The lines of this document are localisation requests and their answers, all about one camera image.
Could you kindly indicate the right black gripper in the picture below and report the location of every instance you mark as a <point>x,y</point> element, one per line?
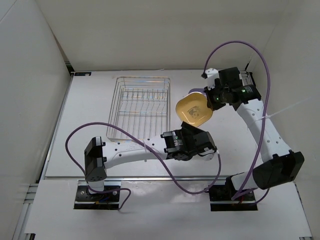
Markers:
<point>211,103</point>

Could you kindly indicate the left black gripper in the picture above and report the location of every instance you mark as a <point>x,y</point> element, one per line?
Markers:
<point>184,130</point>

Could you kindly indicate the purple panda plate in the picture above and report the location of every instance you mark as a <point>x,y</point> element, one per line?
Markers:
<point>197,91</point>

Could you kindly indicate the yellow plate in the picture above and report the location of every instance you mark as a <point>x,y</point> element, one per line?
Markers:
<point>193,109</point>

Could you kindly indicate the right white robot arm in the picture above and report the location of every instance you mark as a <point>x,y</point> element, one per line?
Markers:
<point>275,163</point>

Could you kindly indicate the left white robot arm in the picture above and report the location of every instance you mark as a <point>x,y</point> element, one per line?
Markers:
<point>100,156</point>

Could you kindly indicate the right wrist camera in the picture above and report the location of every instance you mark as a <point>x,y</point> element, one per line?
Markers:
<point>210,75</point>

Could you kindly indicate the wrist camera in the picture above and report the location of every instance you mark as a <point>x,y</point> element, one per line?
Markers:
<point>208,153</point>
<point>210,75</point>

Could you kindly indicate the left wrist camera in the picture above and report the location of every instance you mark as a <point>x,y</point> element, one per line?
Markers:
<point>208,153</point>

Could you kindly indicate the metal wire dish rack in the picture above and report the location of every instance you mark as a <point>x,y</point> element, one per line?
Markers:
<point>141,105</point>

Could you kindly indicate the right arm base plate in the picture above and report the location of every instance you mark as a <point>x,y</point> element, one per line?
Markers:
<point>220,200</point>

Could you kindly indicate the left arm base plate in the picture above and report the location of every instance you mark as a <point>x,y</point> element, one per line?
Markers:
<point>84,200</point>

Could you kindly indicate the aluminium rail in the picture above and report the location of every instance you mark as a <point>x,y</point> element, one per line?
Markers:
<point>137,178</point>

